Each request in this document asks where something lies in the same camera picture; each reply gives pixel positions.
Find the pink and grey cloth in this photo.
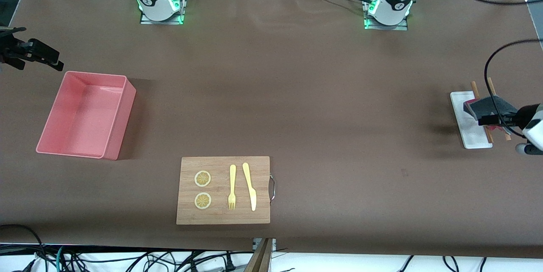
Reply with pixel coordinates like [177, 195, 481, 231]
[463, 95, 519, 135]

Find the white rectangular tray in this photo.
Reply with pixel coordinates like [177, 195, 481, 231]
[450, 91, 493, 149]

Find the pink plastic bin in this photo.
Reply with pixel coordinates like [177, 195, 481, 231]
[36, 71, 137, 161]

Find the brown table cover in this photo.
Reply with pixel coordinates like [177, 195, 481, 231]
[0, 0, 543, 259]

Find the lemon slice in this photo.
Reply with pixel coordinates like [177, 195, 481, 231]
[194, 192, 212, 210]
[194, 171, 212, 188]

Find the yellow fork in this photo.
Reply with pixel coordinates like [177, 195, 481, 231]
[228, 164, 237, 210]

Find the wooden cutting board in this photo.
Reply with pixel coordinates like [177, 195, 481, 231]
[176, 156, 276, 225]

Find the yellow knife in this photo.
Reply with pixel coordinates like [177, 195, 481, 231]
[242, 162, 257, 212]

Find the wooden plank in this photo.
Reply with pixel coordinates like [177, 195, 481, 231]
[245, 238, 273, 272]

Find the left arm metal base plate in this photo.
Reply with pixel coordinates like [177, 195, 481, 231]
[364, 0, 409, 31]

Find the black looped floor cable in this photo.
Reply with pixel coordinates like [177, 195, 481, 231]
[0, 224, 46, 266]

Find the teal cable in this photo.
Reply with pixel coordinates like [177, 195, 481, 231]
[54, 245, 65, 272]

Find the metal bracket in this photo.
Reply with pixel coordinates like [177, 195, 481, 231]
[252, 238, 277, 252]

